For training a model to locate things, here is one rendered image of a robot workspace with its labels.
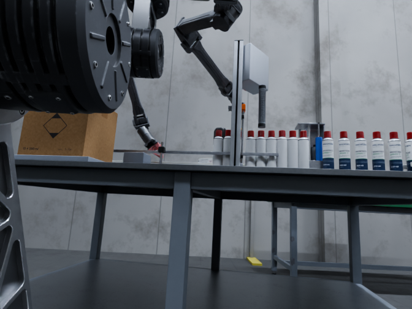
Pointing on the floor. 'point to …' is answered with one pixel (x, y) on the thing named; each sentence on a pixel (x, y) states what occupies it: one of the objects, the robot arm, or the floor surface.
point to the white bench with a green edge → (324, 209)
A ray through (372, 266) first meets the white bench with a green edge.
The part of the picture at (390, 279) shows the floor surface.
